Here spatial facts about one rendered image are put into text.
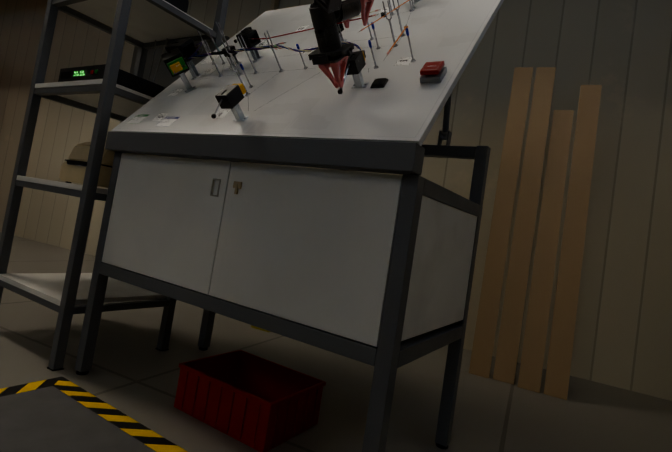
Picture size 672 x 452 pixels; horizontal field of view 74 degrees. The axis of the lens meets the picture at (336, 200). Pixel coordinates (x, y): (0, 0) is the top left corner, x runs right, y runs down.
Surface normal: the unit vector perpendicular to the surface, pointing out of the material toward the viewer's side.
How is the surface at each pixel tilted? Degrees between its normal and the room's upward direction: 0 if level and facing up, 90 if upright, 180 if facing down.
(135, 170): 90
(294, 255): 90
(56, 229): 90
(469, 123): 90
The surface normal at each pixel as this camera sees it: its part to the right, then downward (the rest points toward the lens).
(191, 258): -0.52, -0.13
